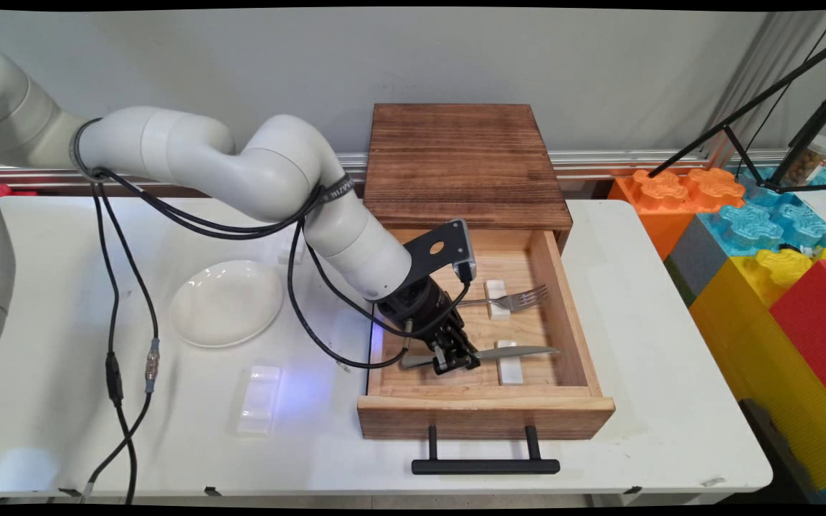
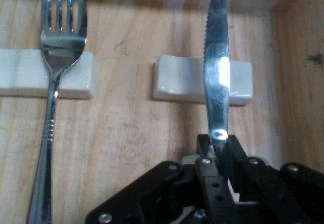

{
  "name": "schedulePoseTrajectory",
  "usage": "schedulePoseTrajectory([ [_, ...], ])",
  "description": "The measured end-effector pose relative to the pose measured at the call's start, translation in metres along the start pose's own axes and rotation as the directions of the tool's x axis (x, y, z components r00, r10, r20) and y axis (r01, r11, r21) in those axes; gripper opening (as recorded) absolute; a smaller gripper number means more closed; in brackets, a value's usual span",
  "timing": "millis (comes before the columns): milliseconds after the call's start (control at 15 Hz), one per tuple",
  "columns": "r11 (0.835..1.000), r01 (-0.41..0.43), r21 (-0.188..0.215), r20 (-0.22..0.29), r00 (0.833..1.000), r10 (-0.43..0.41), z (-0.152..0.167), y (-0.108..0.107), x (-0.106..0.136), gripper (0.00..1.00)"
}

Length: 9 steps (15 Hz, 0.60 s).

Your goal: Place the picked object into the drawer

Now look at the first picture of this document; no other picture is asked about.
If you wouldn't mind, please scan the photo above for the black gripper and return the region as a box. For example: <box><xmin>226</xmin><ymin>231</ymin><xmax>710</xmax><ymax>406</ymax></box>
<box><xmin>376</xmin><ymin>275</ymin><xmax>483</xmax><ymax>376</ymax></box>

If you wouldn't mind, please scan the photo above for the silver table knife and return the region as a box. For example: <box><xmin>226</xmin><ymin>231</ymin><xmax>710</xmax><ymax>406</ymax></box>
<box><xmin>400</xmin><ymin>345</ymin><xmax>561</xmax><ymax>370</ymax></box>

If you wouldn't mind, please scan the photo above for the white cutlery rest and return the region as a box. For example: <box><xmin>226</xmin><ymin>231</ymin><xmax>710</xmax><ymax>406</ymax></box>
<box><xmin>277</xmin><ymin>231</ymin><xmax>306</xmax><ymax>266</ymax></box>
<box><xmin>236</xmin><ymin>365</ymin><xmax>285</xmax><ymax>436</ymax></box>
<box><xmin>495</xmin><ymin>340</ymin><xmax>526</xmax><ymax>386</ymax></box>
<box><xmin>485</xmin><ymin>279</ymin><xmax>513</xmax><ymax>320</ymax></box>

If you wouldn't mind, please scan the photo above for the light wooden drawer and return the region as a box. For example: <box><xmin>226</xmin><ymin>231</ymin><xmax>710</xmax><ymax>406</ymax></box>
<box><xmin>357</xmin><ymin>229</ymin><xmax>616</xmax><ymax>441</ymax></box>

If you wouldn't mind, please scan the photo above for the silver fork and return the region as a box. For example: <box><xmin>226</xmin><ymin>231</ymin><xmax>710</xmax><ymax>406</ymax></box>
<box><xmin>456</xmin><ymin>285</ymin><xmax>551</xmax><ymax>314</ymax></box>

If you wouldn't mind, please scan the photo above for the dark wooden cabinet box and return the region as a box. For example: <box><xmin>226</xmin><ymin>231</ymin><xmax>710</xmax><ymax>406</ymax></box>
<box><xmin>362</xmin><ymin>104</ymin><xmax>574</xmax><ymax>278</ymax></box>

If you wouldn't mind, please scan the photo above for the white round plate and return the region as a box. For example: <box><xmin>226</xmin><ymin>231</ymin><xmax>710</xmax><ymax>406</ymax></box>
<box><xmin>170</xmin><ymin>259</ymin><xmax>285</xmax><ymax>349</ymax></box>

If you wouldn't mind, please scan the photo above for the orange toy block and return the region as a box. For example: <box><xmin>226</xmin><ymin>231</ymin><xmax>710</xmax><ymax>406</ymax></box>
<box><xmin>607</xmin><ymin>169</ymin><xmax>746</xmax><ymax>262</ymax></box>

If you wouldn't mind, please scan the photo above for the grey toy block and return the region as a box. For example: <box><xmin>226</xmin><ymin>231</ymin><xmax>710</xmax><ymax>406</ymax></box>
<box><xmin>664</xmin><ymin>217</ymin><xmax>729</xmax><ymax>307</ymax></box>

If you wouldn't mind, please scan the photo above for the yellow toy block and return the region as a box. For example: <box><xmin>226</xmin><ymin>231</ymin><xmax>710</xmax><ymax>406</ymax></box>
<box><xmin>689</xmin><ymin>249</ymin><xmax>826</xmax><ymax>492</ymax></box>

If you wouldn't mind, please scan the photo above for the light blue toy block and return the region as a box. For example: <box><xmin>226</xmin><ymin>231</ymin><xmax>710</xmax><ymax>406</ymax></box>
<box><xmin>732</xmin><ymin>166</ymin><xmax>826</xmax><ymax>210</ymax></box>
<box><xmin>697</xmin><ymin>204</ymin><xmax>826</xmax><ymax>259</ymax></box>

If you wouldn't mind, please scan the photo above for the red toy block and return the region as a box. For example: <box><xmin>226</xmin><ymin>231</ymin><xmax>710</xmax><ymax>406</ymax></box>
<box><xmin>768</xmin><ymin>259</ymin><xmax>826</xmax><ymax>422</ymax></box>

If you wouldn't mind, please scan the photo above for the black tripod stand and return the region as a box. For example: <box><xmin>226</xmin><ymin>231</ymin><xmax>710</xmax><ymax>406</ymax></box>
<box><xmin>646</xmin><ymin>29</ymin><xmax>826</xmax><ymax>196</ymax></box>

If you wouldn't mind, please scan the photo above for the clear jar with nuts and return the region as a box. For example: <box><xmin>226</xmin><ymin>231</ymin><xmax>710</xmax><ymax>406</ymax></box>
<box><xmin>786</xmin><ymin>136</ymin><xmax>826</xmax><ymax>188</ymax></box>

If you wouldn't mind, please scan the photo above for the grey curtain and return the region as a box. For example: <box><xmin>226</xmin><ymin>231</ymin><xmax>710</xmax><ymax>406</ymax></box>
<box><xmin>700</xmin><ymin>11</ymin><xmax>826</xmax><ymax>169</ymax></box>

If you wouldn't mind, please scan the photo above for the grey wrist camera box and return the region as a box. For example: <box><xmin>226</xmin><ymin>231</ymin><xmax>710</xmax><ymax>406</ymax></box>
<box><xmin>452</xmin><ymin>218</ymin><xmax>479</xmax><ymax>282</ymax></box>

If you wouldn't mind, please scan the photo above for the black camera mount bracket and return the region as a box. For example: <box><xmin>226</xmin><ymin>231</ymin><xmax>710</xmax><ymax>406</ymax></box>
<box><xmin>403</xmin><ymin>219</ymin><xmax>465</xmax><ymax>289</ymax></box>

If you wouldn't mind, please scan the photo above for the black drawer handle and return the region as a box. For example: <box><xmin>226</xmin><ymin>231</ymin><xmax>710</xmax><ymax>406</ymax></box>
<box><xmin>412</xmin><ymin>424</ymin><xmax>561</xmax><ymax>475</ymax></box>

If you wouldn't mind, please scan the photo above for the black cable strap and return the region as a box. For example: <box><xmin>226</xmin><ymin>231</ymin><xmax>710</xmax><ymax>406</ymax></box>
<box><xmin>318</xmin><ymin>172</ymin><xmax>354</xmax><ymax>207</ymax></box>
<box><xmin>67</xmin><ymin>118</ymin><xmax>107</xmax><ymax>181</ymax></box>

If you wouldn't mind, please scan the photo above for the aluminium wall rail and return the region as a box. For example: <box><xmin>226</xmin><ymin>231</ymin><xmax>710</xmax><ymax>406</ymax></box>
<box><xmin>0</xmin><ymin>149</ymin><xmax>826</xmax><ymax>188</ymax></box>

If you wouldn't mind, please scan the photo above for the cable with grey connector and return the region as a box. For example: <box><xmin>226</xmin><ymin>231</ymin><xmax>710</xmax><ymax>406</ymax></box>
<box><xmin>82</xmin><ymin>168</ymin><xmax>475</xmax><ymax>499</ymax></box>

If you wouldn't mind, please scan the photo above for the cable with black connector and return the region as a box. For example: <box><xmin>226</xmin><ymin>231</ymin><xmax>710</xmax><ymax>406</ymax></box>
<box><xmin>89</xmin><ymin>168</ymin><xmax>414</xmax><ymax>504</ymax></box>

